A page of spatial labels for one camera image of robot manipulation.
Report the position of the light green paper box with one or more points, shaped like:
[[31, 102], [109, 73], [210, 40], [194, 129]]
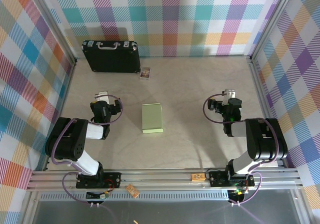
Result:
[[152, 117]]

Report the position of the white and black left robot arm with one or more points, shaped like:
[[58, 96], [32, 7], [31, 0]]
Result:
[[70, 138]]

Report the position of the grey and black right robot arm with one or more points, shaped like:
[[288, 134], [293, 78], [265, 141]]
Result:
[[265, 138]]

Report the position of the small printed card pack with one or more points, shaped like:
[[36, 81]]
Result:
[[145, 73]]

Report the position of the small wooden block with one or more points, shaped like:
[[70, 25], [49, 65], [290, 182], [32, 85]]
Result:
[[198, 177]]

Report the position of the small orange circuit board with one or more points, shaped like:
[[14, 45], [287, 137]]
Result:
[[132, 191]]

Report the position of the grey metal sheet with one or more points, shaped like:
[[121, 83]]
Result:
[[162, 212]]

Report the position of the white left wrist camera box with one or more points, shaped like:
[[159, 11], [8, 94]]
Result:
[[102, 97]]

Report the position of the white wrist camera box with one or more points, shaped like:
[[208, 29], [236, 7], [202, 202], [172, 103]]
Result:
[[229, 95], [102, 97]]

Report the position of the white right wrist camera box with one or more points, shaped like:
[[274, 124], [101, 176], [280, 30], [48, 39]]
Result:
[[229, 95]]

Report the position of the aluminium side rail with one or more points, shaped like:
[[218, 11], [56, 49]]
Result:
[[58, 96], [262, 101]]

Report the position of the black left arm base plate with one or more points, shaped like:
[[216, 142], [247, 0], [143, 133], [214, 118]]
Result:
[[112, 180]]

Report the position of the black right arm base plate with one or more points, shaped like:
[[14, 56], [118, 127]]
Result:
[[217, 179]]

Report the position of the aluminium frame rail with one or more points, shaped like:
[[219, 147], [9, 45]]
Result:
[[162, 179]]

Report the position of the aluminium frame post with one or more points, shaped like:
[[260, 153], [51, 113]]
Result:
[[53, 26], [272, 21]]

